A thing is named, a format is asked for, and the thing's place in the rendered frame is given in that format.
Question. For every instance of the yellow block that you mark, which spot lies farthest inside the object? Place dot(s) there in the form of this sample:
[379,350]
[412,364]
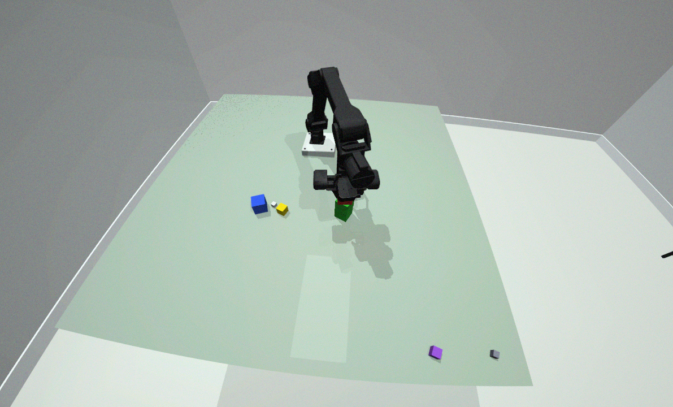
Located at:
[282,209]

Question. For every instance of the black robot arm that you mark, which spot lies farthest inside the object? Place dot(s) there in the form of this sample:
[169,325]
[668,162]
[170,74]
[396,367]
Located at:
[348,127]

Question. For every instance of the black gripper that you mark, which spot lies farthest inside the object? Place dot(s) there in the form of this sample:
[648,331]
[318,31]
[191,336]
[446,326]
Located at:
[322,181]

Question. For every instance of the purple block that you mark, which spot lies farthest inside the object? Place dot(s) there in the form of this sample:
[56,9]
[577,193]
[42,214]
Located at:
[435,352]

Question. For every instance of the green block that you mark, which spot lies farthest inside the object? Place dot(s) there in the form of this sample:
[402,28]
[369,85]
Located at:
[343,216]
[343,208]

